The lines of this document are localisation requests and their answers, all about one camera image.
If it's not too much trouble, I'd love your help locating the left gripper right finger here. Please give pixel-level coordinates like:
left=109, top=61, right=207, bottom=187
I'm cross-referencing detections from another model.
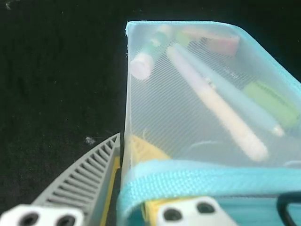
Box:
left=127, top=134, right=236, bottom=226

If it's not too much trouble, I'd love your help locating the green highlighter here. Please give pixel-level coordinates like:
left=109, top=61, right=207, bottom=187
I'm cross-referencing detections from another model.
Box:
left=241, top=81, right=301, bottom=129

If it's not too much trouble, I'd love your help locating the light blue pen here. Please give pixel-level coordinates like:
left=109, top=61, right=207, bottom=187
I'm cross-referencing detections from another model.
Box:
left=173, top=44, right=285, bottom=137

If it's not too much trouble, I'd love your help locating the cream and lilac pen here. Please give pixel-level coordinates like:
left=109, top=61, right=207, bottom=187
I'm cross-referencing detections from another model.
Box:
left=166, top=45, right=269, bottom=162

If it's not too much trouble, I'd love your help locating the translucent mesh pouch turquoise trim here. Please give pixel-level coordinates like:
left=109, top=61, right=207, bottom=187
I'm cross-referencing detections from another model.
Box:
left=116, top=20, right=301, bottom=226

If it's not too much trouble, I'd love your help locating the green marker with white cap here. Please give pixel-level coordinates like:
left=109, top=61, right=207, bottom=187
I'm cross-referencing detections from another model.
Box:
left=130, top=24, right=174, bottom=81

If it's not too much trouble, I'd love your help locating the pink eraser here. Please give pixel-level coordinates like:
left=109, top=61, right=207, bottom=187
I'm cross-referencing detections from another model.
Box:
left=180, top=27, right=241, bottom=57

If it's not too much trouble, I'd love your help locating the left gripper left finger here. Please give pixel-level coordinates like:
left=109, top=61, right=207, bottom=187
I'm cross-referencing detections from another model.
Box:
left=0, top=132, right=122, bottom=226

